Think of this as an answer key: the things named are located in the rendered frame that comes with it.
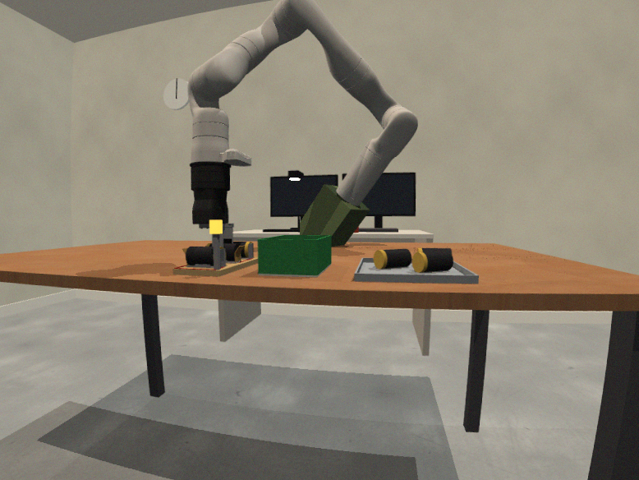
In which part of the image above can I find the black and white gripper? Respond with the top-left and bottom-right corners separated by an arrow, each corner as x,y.
190,136 -> 251,247

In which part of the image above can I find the tan circuit board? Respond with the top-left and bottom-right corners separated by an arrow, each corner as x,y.
173,220 -> 258,277

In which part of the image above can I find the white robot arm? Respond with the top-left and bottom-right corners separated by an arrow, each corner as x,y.
187,0 -> 418,206

